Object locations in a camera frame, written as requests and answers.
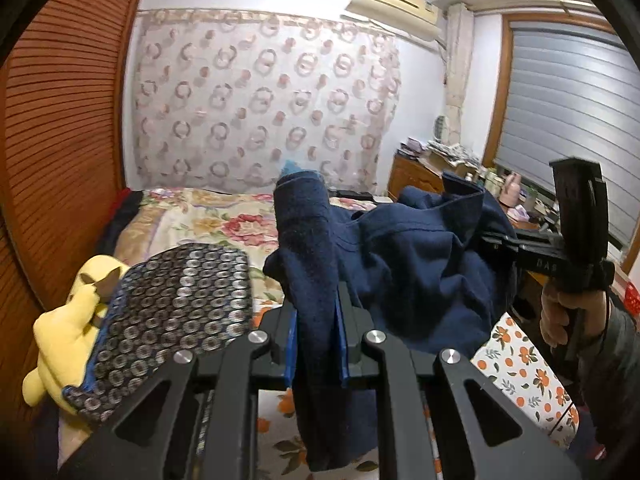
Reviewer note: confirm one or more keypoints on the wooden window frame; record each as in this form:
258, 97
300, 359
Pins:
495, 95

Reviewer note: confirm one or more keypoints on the open cardboard box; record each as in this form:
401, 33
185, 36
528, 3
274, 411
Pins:
452, 160

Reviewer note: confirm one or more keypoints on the navy T-shirt with orange print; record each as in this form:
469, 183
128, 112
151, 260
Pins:
400, 270

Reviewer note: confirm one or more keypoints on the yellow plush toy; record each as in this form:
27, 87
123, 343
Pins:
55, 340

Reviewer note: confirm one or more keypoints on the person's right forearm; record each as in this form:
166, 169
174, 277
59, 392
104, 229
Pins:
615, 370

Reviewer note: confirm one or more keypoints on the dark red and black cloth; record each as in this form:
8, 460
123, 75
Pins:
120, 215

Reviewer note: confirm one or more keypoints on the dark circle-patterned pillow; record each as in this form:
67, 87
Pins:
170, 300

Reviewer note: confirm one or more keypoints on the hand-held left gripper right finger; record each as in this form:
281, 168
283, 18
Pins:
345, 360

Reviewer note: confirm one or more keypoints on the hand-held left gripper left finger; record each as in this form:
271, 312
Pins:
287, 370

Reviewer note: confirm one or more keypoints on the beige tied curtain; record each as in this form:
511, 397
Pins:
457, 75

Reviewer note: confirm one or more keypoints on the person's right hand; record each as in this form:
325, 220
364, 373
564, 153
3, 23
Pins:
552, 320

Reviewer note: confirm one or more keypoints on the red basket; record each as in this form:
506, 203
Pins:
632, 297

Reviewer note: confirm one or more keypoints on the floral blanket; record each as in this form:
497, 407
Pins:
200, 220

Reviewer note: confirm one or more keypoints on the wooden sideboard cabinet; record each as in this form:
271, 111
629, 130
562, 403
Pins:
415, 177

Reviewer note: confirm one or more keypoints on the wooden louvered wardrobe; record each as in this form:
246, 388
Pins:
60, 135

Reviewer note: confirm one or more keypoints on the pink tissue pack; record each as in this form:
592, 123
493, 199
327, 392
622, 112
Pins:
517, 212

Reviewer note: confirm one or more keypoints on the sheer circle-patterned curtain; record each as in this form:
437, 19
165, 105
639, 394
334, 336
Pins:
260, 95

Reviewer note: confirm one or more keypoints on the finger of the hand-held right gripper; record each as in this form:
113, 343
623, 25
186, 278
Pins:
502, 249

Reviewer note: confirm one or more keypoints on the white air conditioner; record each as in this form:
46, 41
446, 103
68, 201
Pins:
395, 2

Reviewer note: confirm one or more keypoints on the grey window blind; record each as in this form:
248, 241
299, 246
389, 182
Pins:
565, 100

